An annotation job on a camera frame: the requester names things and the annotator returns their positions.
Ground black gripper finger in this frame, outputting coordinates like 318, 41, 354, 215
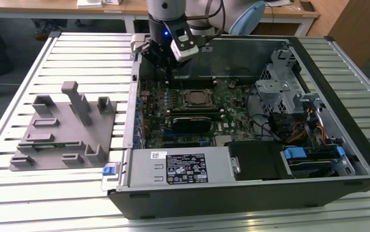
140, 43, 171, 81
168, 60, 191, 81

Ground thin metal locking lever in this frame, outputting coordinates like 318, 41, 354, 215
176, 70, 186, 94

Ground silver square CPU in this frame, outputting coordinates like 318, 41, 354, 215
184, 91, 210, 104

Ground metal socket cover frame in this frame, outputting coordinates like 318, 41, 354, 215
180, 88, 218, 107

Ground black RAM slot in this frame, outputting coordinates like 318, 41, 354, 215
172, 75, 216, 83
171, 109, 222, 114
168, 81, 215, 89
171, 112, 223, 117

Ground plain white box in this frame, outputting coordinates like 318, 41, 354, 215
76, 0, 104, 9

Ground small black graphics card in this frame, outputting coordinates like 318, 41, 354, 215
171, 116, 212, 133

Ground green motherboard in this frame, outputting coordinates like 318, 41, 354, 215
137, 77, 260, 149

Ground silver perforated drive cage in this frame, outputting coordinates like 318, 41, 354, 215
254, 47, 306, 115

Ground person's legs patterned trousers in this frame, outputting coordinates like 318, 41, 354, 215
31, 18, 69, 41

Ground small silver chip heatsink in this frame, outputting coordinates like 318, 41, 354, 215
215, 135, 234, 146

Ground grey plastic parts rack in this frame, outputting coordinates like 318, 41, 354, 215
8, 81, 117, 172

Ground grey power supply with label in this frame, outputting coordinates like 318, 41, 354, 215
124, 146, 235, 189

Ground black plastic shroud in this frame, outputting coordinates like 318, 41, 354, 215
227, 141, 295, 182

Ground small black device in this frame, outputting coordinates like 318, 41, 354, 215
300, 1, 316, 12

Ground green RAM stick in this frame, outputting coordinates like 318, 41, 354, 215
32, 143, 67, 148

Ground blue case latch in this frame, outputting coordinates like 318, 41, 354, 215
103, 163, 117, 176

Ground blue disk carrier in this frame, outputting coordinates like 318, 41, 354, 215
280, 145, 335, 174

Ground wooden cabinet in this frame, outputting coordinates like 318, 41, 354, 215
307, 0, 370, 68

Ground black open PC case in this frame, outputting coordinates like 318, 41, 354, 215
107, 33, 370, 220

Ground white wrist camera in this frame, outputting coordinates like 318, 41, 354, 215
169, 21, 200, 62

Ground grey case hinge bracket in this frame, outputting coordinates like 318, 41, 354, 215
129, 34, 147, 53

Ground yellow orange wire bundle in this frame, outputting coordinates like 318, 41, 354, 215
284, 108, 330, 146

